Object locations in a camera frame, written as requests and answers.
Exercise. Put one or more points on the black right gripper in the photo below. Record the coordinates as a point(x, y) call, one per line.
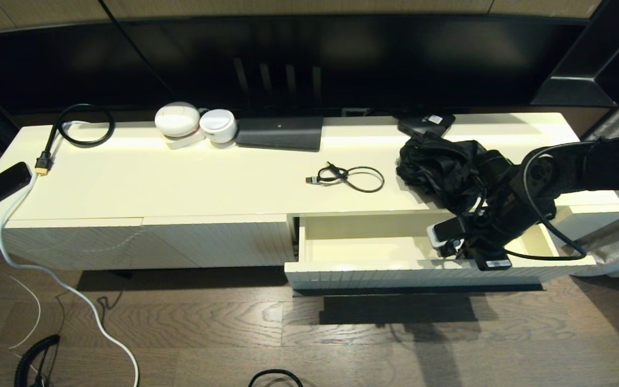
point(489, 242)

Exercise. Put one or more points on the black umbrella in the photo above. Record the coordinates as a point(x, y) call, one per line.
point(433, 166)

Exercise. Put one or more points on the white cabinet drawer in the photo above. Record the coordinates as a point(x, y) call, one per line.
point(368, 277)

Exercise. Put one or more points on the white tv cabinet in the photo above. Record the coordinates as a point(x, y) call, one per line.
point(180, 183)

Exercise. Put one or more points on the small black box white label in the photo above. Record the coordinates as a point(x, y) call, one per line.
point(422, 123)

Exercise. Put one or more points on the black television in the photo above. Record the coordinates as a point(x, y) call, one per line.
point(368, 59)

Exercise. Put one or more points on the black flat set-top box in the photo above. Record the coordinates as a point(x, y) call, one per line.
point(280, 133)

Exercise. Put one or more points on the white cylindrical device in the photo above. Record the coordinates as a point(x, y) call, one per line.
point(217, 125)

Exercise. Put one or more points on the white egg-shaped device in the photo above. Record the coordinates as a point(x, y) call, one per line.
point(177, 120)

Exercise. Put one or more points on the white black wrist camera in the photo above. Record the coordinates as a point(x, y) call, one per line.
point(444, 232)

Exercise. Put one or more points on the dark wall shelf unit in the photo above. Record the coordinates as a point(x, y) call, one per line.
point(583, 86)

